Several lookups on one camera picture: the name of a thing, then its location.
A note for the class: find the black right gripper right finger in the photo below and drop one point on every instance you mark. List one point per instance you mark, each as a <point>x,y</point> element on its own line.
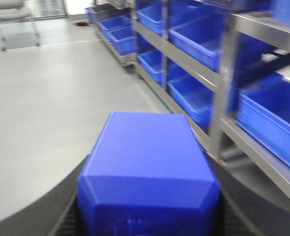
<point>251,204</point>

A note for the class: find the blue bin upper far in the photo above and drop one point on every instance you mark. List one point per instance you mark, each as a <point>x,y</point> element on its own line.
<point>154,17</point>

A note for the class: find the blue bin right large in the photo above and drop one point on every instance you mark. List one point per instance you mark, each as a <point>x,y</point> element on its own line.
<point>264,112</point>

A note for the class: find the blue bin upper near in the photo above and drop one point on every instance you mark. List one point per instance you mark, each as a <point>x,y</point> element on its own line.
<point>201,39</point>

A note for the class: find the blue plastic block part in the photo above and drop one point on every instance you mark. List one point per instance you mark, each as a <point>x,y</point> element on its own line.
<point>147,175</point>

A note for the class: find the blue bins on trolley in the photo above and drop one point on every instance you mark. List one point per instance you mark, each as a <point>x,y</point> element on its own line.
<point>115,25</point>

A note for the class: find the blue bin lower near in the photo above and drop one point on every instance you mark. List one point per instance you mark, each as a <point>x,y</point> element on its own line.
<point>194,98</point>

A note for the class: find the stainless steel shelf rack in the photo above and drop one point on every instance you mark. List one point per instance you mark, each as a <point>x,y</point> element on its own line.
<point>255,43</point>

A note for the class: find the blue bin lower far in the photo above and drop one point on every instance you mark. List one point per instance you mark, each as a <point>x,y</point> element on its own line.
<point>151,61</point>

